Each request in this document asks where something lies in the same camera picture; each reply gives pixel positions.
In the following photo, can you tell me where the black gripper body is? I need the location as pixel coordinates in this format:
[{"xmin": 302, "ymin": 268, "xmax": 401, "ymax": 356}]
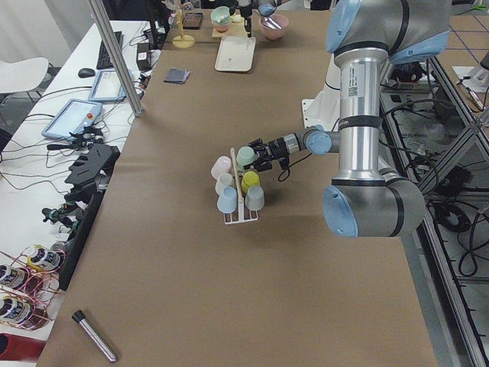
[
  {"xmin": 238, "ymin": 2, "xmax": 252, "ymax": 23},
  {"xmin": 267, "ymin": 138, "xmax": 289, "ymax": 168}
]

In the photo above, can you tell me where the green cup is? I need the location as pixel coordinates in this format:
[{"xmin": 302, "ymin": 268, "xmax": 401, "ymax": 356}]
[{"xmin": 236, "ymin": 146, "xmax": 256, "ymax": 171}]

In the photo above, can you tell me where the cream rabbit serving tray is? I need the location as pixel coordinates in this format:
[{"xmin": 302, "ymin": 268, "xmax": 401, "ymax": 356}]
[{"xmin": 215, "ymin": 36, "xmax": 256, "ymax": 73}]

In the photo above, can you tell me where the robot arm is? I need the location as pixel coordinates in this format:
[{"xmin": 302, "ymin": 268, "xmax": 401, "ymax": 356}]
[
  {"xmin": 251, "ymin": 1, "xmax": 452, "ymax": 237},
  {"xmin": 235, "ymin": 0, "xmax": 283, "ymax": 37}
]

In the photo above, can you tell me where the yellow cup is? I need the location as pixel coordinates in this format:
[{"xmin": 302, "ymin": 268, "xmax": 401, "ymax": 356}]
[{"xmin": 241, "ymin": 171, "xmax": 261, "ymax": 193}]

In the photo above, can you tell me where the grey cup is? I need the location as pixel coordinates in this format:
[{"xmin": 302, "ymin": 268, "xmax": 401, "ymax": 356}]
[{"xmin": 244, "ymin": 185, "xmax": 264, "ymax": 211}]

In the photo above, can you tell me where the pink cup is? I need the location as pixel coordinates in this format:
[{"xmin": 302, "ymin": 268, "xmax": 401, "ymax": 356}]
[{"xmin": 211, "ymin": 155, "xmax": 232, "ymax": 180}]

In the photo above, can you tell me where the cream cup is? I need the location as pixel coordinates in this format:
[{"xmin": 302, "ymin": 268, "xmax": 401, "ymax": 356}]
[{"xmin": 215, "ymin": 172, "xmax": 235, "ymax": 196}]

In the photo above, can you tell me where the blue cup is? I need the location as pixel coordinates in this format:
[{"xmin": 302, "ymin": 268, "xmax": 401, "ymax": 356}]
[{"xmin": 217, "ymin": 187, "xmax": 238, "ymax": 214}]

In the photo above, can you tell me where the dark brown tray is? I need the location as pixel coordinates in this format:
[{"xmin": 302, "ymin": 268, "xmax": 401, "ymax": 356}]
[{"xmin": 183, "ymin": 12, "xmax": 203, "ymax": 30}]

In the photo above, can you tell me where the bamboo cutting board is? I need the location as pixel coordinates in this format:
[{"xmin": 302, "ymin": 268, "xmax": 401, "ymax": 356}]
[{"xmin": 211, "ymin": 21, "xmax": 248, "ymax": 38}]

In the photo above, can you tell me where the steel scoop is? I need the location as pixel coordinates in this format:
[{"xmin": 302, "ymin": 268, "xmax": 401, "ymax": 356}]
[{"xmin": 262, "ymin": 17, "xmax": 282, "ymax": 30}]

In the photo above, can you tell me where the green top bowl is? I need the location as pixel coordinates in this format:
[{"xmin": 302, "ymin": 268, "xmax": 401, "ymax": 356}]
[{"xmin": 210, "ymin": 6, "xmax": 231, "ymax": 24}]

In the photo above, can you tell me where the large pink ice bowl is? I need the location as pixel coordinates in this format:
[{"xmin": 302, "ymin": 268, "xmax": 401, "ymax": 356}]
[{"xmin": 259, "ymin": 15, "xmax": 290, "ymax": 40}]

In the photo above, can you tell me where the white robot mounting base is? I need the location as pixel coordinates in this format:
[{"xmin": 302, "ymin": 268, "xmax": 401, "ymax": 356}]
[{"xmin": 302, "ymin": 56, "xmax": 341, "ymax": 132}]

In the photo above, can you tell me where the wooden mug tree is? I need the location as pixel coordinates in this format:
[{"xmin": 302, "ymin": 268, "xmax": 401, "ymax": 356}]
[{"xmin": 161, "ymin": 0, "xmax": 195, "ymax": 49}]

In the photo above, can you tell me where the folded grey cloth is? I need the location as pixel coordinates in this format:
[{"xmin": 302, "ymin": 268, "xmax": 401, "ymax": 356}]
[{"xmin": 164, "ymin": 68, "xmax": 190, "ymax": 84}]

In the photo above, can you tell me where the black keyboard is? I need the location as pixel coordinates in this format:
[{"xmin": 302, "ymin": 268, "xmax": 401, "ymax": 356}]
[{"xmin": 96, "ymin": 31, "xmax": 124, "ymax": 70}]

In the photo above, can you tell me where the blue teach pendant far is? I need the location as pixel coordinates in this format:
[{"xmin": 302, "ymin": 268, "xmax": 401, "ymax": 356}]
[{"xmin": 88, "ymin": 69, "xmax": 126, "ymax": 103}]

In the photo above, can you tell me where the blue teach pendant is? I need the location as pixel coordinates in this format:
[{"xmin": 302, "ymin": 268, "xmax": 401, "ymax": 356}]
[
  {"xmin": 88, "ymin": 69, "xmax": 126, "ymax": 103},
  {"xmin": 41, "ymin": 99, "xmax": 103, "ymax": 140}
]

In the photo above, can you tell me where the black tool stand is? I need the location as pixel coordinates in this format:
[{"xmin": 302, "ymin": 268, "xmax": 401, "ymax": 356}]
[{"xmin": 64, "ymin": 144, "xmax": 121, "ymax": 203}]

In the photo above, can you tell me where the black computer mouse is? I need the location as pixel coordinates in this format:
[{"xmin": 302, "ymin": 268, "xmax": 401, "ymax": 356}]
[{"xmin": 78, "ymin": 68, "xmax": 96, "ymax": 79}]

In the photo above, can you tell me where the blue teach pendant near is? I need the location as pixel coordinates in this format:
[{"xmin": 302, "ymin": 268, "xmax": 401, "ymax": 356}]
[{"xmin": 41, "ymin": 99, "xmax": 103, "ymax": 140}]

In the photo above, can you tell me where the white chair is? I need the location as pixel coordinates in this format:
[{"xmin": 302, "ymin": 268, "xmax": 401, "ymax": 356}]
[{"xmin": 1, "ymin": 57, "xmax": 49, "ymax": 102}]

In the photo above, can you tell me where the steel tube black cap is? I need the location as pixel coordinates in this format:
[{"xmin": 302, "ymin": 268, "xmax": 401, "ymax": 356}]
[{"xmin": 72, "ymin": 310, "xmax": 118, "ymax": 363}]

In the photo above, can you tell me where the white wire cup rack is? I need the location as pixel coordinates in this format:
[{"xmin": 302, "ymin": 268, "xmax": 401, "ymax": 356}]
[{"xmin": 223, "ymin": 148, "xmax": 259, "ymax": 225}]

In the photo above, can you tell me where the aluminium frame post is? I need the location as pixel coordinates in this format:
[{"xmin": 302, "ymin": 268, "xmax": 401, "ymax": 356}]
[{"xmin": 87, "ymin": 0, "xmax": 143, "ymax": 118}]

